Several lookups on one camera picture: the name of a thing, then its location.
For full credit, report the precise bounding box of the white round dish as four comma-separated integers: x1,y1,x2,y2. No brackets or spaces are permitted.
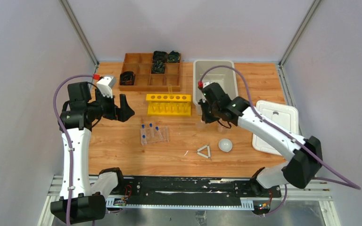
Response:
218,138,233,153

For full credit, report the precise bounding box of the white clay triangle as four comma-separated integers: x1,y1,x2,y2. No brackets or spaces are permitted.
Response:
197,145,211,159

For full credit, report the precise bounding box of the clear glass test tube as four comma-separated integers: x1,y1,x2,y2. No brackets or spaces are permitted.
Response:
167,84,173,95

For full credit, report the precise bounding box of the white plastic bin lid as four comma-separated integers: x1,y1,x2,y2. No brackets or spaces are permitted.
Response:
252,100,300,156

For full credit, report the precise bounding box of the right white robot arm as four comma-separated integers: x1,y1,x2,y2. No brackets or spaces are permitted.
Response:
198,81,322,197

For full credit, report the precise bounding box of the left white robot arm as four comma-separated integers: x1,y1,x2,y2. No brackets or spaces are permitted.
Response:
50,80,135,226

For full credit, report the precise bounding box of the beige plastic bin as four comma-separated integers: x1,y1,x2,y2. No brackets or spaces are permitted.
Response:
192,60,239,107

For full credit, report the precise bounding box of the clear plastic tube rack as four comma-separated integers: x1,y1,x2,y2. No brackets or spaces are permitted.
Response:
140,125,170,145

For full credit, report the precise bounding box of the yellow test tube rack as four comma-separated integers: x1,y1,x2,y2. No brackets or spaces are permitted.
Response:
146,94,191,117

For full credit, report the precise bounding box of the wooden compartment tray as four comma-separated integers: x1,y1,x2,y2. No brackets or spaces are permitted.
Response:
118,50,182,92

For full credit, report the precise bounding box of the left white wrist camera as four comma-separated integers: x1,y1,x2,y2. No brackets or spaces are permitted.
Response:
96,75,116,99

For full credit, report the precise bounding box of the black cable bundle middle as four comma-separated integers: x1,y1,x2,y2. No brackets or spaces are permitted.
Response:
151,61,166,75

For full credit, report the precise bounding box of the black cable bundle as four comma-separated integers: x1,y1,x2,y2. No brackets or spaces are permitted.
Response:
152,50,168,63
167,50,181,64
151,61,166,75

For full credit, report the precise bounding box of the black cable bundle top left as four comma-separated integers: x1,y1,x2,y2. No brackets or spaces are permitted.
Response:
152,50,168,63

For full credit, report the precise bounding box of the black cable bundle top right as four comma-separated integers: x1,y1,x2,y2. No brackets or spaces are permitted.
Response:
167,50,181,64

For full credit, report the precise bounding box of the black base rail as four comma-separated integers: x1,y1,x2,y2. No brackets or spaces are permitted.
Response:
107,176,281,209

